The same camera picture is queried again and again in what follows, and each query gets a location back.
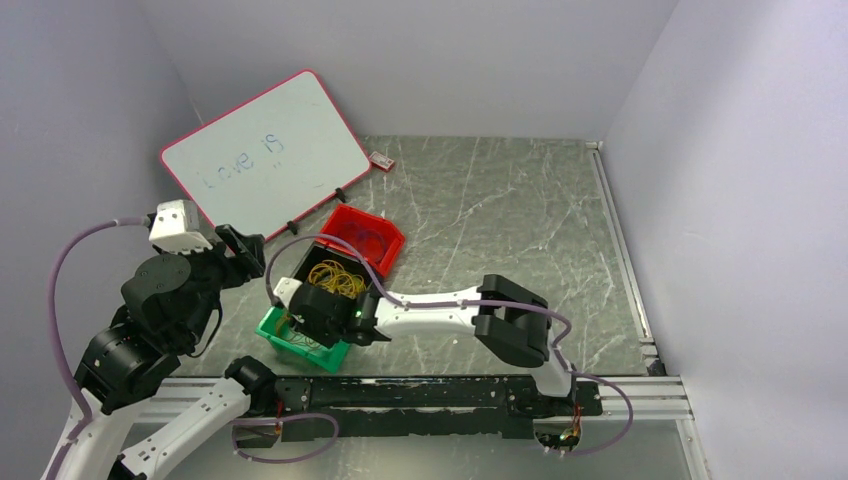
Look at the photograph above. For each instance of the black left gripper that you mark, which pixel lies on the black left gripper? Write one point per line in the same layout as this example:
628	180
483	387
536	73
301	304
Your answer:
250	260

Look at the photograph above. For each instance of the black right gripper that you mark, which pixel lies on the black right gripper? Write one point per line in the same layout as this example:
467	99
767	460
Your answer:
307	329

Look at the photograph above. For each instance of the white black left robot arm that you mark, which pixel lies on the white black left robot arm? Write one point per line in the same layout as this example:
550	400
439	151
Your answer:
166	309

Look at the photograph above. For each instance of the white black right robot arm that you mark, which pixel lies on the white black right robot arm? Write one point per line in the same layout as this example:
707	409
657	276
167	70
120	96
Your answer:
512	322

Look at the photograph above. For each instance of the green plastic bin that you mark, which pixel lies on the green plastic bin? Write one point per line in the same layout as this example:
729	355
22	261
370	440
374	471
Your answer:
274	329

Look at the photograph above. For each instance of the black plastic bin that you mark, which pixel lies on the black plastic bin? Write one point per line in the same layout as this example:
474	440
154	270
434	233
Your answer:
333	271

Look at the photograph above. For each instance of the pink framed whiteboard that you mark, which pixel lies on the pink framed whiteboard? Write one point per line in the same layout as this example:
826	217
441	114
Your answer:
270	161

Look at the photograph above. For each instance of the red plastic bin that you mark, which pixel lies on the red plastic bin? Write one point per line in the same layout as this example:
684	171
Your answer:
377	239

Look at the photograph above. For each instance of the small red white box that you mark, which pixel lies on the small red white box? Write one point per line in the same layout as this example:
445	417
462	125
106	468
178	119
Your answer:
381	161

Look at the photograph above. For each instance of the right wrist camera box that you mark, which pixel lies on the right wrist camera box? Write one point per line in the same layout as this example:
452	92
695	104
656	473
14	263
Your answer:
284	291

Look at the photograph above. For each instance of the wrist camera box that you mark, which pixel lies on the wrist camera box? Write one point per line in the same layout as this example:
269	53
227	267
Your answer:
178	227
284	291

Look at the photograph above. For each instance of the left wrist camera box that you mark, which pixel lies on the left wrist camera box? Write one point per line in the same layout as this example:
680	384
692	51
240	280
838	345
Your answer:
178	227

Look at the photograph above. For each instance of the black base frame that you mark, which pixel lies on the black base frame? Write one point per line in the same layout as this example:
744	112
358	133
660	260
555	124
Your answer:
507	405

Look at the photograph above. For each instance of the aluminium table edge rail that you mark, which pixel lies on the aluminium table edge rail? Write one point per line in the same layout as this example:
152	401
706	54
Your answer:
649	352

